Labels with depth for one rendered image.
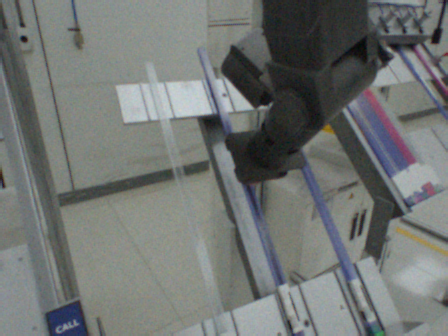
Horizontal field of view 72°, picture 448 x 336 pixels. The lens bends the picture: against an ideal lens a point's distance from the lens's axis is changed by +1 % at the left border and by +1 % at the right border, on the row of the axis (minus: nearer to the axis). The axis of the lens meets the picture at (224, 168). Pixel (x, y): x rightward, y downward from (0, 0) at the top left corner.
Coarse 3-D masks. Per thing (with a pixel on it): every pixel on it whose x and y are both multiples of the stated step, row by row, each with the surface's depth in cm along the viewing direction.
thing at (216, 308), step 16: (144, 64) 52; (160, 96) 50; (160, 112) 49; (176, 160) 46; (176, 176) 45; (192, 208) 44; (192, 224) 43; (192, 240) 43; (208, 272) 41; (208, 288) 40; (224, 320) 39
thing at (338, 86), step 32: (288, 0) 20; (320, 0) 19; (352, 0) 21; (288, 32) 22; (320, 32) 20; (352, 32) 22; (288, 64) 24; (320, 64) 22; (352, 64) 24; (320, 96) 23; (352, 96) 25; (320, 128) 26
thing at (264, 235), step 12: (204, 48) 57; (204, 60) 56; (204, 72) 55; (216, 84) 54; (216, 96) 53; (216, 108) 53; (228, 120) 52; (228, 132) 51; (252, 192) 48; (252, 204) 47; (264, 228) 46; (264, 240) 45; (264, 252) 45; (276, 264) 44; (276, 276) 44
